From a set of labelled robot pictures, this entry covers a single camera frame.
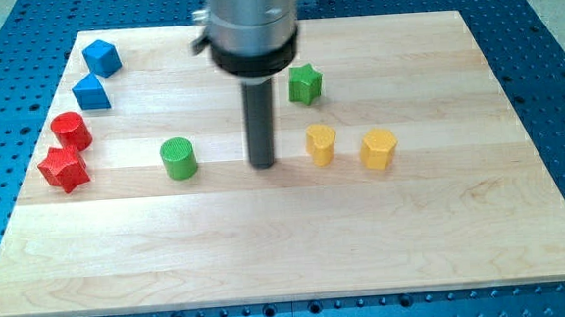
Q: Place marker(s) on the red star block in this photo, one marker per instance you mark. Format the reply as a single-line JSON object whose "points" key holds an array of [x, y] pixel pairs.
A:
{"points": [[64, 167]]}

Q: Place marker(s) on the blue triangle block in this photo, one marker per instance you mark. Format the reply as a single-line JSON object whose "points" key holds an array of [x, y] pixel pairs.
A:
{"points": [[90, 94]]}

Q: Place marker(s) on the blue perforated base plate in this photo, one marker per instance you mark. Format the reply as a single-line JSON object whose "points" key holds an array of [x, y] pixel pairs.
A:
{"points": [[523, 40]]}

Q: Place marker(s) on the yellow hexagon block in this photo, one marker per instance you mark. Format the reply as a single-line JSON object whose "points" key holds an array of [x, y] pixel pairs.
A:
{"points": [[378, 148]]}

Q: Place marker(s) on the red cylinder block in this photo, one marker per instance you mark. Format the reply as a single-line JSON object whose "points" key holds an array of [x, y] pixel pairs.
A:
{"points": [[71, 130]]}

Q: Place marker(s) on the yellow heart block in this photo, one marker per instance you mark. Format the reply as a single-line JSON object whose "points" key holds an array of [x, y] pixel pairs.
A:
{"points": [[320, 144]]}

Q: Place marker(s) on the green cylinder block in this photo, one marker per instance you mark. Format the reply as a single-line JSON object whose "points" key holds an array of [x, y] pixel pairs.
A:
{"points": [[178, 158]]}

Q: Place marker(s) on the blue cube block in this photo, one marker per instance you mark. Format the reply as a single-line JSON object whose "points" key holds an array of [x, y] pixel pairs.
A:
{"points": [[102, 58]]}

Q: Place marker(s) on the green star block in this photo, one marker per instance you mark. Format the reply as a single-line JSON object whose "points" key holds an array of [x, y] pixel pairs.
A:
{"points": [[305, 84]]}

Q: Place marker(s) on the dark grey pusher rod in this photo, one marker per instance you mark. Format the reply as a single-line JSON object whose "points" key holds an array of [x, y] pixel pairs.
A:
{"points": [[257, 100]]}

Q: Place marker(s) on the light wooden board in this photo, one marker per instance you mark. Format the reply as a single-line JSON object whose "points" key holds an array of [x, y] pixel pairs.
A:
{"points": [[465, 203]]}

